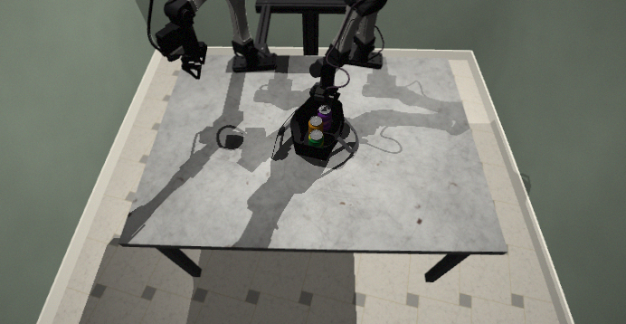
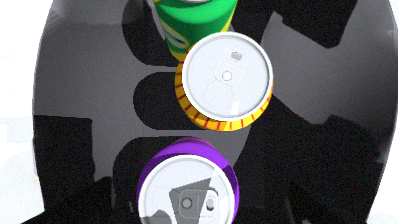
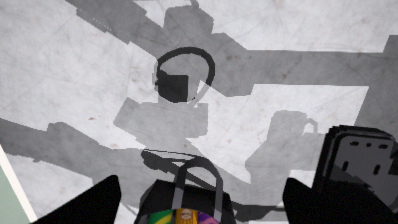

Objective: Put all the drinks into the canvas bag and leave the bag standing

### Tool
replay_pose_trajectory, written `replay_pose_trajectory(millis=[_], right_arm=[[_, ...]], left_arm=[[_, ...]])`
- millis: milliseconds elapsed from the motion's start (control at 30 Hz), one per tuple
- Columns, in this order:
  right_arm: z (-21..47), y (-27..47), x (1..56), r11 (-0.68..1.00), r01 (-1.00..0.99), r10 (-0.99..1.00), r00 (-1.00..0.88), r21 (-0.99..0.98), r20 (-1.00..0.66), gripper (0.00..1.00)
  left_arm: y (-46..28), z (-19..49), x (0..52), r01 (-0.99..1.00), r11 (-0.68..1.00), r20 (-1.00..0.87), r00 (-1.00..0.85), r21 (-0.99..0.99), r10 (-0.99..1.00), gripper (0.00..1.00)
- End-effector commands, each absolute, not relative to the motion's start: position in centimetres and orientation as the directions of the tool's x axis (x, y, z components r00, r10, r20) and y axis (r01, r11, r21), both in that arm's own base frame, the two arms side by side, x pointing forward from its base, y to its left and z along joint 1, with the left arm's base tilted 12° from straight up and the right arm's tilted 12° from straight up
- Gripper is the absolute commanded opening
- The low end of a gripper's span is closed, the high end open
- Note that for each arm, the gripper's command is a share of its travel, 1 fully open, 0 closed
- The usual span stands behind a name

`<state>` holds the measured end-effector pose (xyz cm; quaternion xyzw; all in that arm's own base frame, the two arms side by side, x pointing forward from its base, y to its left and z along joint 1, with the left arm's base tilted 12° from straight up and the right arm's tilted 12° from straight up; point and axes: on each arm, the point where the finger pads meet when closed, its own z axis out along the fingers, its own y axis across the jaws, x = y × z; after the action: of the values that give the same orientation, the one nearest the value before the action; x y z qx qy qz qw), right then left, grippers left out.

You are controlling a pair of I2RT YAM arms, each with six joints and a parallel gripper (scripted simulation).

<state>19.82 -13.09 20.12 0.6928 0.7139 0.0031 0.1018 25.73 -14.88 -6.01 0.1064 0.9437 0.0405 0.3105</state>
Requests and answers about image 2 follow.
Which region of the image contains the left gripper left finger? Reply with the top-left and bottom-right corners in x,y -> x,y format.
20,176 -> 116,224

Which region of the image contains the orange drink can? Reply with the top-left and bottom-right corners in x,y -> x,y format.
175,32 -> 273,131

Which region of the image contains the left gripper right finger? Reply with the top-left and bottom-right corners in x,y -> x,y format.
286,181 -> 368,224

